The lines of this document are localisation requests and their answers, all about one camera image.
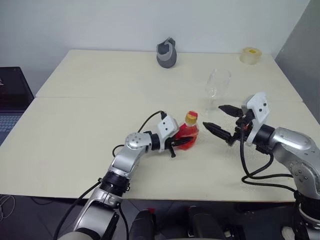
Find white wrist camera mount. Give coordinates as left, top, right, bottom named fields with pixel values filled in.
left=156, top=114, right=180, bottom=153
left=241, top=91, right=271, bottom=147

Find red drink bottle yellow cap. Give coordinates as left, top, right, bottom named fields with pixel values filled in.
left=174, top=109, right=201, bottom=152

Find white shoe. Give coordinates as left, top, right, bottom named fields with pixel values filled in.
left=281, top=225, right=299, bottom=240

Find thin floor cables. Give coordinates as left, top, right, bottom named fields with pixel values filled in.
left=0, top=194, right=16, bottom=222

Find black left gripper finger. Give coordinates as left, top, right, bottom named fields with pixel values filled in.
left=174, top=136, right=199, bottom=147

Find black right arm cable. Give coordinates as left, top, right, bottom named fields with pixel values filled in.
left=238, top=136, right=298, bottom=194

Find dark laptop computer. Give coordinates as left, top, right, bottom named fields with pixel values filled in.
left=0, top=66, right=35, bottom=148

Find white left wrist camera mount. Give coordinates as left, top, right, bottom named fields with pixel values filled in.
left=156, top=114, right=180, bottom=153

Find clear tape roll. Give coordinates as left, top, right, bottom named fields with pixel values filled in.
left=239, top=46, right=263, bottom=66

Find clear wine glass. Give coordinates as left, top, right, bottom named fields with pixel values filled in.
left=202, top=68, right=232, bottom=118

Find dark rounded shape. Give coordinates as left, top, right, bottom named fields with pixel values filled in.
left=185, top=205, right=227, bottom=240
left=130, top=208, right=158, bottom=240

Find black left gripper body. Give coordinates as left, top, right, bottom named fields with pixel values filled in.
left=165, top=136, right=181, bottom=159

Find grey cup-shaped object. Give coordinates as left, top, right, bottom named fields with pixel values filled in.
left=156, top=36, right=178, bottom=69

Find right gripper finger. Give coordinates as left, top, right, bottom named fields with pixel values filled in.
left=202, top=121, right=236, bottom=144
left=218, top=104, right=243, bottom=117

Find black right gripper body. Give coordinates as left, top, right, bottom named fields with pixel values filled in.
left=226, top=109, right=256, bottom=147

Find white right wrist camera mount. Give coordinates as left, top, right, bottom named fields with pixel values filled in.
left=241, top=91, right=271, bottom=147

